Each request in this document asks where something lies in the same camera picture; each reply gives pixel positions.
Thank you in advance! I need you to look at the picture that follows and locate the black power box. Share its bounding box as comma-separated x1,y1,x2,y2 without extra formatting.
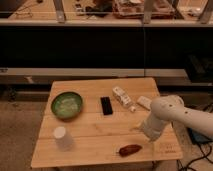
187,128,212,144

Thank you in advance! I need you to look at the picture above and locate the green bowl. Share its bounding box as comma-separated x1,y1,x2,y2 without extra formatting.
51,92,83,120

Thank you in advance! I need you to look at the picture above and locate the white carton box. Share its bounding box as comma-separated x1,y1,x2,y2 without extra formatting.
112,87,132,108

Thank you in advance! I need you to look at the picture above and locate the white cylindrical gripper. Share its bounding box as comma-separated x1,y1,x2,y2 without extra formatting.
130,114,169,141

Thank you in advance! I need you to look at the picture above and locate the white upside-down cup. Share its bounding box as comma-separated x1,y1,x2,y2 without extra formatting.
53,126,73,151

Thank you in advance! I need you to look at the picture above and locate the black rectangular block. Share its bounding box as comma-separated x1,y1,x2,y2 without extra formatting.
101,97,113,115

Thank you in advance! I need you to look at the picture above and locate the wooden folding table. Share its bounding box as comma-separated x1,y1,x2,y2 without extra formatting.
31,78,183,168

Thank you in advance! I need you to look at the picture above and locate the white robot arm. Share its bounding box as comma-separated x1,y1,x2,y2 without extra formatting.
133,95,213,141

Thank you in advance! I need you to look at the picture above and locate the black floor cable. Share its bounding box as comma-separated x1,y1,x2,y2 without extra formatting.
176,143,213,171

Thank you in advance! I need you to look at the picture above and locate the white sponge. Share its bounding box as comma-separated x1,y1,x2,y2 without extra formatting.
137,96,152,110

